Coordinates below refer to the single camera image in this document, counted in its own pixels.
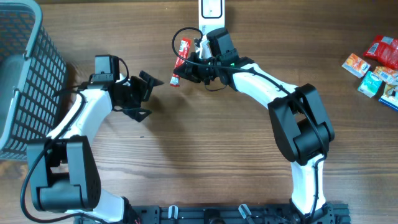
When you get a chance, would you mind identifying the black left camera cable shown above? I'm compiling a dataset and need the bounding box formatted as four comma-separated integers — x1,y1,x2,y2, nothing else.
19,55,130,224

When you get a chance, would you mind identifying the orange small box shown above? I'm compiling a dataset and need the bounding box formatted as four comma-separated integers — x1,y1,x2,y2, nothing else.
342,54,371,78
374,66,397,85

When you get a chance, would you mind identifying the white cream snack bag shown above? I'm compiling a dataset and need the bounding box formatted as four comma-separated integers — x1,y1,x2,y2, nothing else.
379,83,398,111

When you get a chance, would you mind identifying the red candy bag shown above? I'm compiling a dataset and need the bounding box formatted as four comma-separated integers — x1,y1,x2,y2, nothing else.
363,35,397,70

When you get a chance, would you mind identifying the red stick sachet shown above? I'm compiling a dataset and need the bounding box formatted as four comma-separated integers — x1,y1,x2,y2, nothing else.
170,38,192,87

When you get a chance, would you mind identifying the teal small box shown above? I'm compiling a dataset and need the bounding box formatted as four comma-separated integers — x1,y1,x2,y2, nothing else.
358,71,382,98

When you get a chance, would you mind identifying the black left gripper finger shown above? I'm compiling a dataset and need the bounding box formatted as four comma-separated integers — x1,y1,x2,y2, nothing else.
139,70,164,101
121,108,152,123

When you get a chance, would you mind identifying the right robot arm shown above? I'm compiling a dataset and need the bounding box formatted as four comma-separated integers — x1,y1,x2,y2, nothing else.
174,28,335,223

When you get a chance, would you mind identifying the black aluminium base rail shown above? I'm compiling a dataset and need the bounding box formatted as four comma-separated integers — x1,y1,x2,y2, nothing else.
133,203,351,224

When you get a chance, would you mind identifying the grey plastic mesh basket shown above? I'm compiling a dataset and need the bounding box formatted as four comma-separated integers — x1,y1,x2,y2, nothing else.
1,1,68,161

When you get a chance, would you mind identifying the white barcode scanner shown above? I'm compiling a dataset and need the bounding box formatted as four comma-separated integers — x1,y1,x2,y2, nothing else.
198,0,225,34

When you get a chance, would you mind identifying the black camera cable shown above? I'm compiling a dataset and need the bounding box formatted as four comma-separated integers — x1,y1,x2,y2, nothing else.
171,27,327,222
19,55,130,224

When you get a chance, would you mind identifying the black right camera cable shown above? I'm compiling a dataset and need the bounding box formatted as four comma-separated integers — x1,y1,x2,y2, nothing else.
171,27,327,222

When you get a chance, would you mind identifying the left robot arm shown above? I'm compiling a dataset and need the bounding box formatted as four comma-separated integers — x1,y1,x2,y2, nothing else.
20,55,163,223

